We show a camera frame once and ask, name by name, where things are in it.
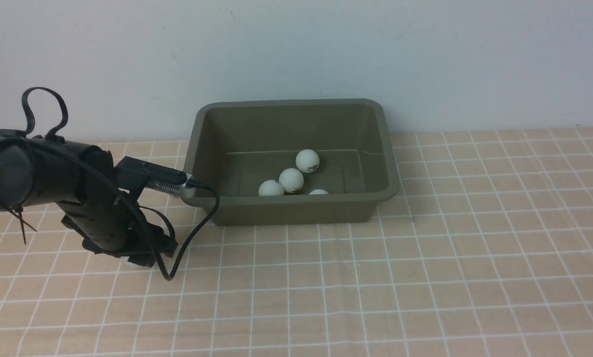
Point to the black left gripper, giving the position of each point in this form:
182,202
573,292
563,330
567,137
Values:
113,230

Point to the plain white ball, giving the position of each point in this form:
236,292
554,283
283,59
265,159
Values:
292,180

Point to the white ball with logo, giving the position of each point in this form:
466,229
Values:
307,161

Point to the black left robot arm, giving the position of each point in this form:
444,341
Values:
99,199

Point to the white ball beside bin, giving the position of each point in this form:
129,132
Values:
188,192

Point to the olive green plastic bin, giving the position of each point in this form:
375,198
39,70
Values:
235,146

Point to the peach checkered tablecloth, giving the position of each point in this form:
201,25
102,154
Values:
487,251

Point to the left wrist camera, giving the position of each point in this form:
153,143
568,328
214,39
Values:
136,175

